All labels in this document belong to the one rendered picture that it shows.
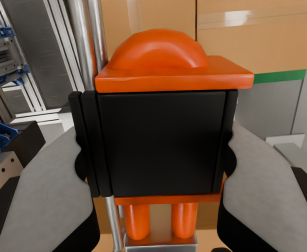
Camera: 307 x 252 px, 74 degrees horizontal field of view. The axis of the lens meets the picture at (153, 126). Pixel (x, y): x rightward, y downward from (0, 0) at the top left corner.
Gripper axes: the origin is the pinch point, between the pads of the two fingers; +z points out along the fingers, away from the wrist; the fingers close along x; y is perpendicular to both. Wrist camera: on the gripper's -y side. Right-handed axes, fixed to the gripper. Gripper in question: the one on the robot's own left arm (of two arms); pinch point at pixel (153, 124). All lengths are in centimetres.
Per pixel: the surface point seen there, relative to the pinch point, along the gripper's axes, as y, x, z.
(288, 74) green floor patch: 31, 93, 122
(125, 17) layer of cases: -5, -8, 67
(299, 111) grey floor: 59, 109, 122
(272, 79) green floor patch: 35, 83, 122
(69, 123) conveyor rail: 32, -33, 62
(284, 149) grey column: 86, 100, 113
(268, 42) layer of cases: 4, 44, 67
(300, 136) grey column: 80, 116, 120
